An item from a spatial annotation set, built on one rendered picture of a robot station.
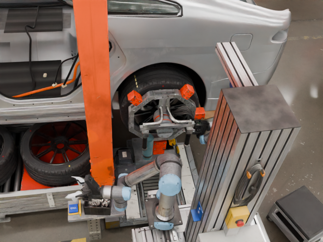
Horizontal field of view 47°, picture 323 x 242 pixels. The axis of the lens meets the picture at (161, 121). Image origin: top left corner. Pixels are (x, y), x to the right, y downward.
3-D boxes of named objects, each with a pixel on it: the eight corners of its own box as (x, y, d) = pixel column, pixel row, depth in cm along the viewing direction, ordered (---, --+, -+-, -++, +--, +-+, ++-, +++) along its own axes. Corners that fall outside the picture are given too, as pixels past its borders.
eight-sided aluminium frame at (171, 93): (188, 132, 329) (197, 87, 290) (190, 138, 325) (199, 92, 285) (127, 137, 320) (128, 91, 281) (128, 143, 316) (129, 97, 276)
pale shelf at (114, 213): (122, 197, 298) (122, 195, 296) (125, 216, 287) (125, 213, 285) (68, 202, 291) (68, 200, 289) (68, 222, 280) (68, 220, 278)
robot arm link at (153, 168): (172, 141, 202) (113, 174, 228) (171, 157, 195) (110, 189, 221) (186, 151, 208) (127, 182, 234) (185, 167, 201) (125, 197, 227)
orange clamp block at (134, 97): (141, 94, 287) (133, 89, 282) (142, 102, 282) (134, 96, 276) (135, 100, 290) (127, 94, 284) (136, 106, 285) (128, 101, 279)
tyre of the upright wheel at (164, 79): (155, 128, 356) (208, 88, 328) (158, 147, 341) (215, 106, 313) (102, 97, 315) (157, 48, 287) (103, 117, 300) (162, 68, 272)
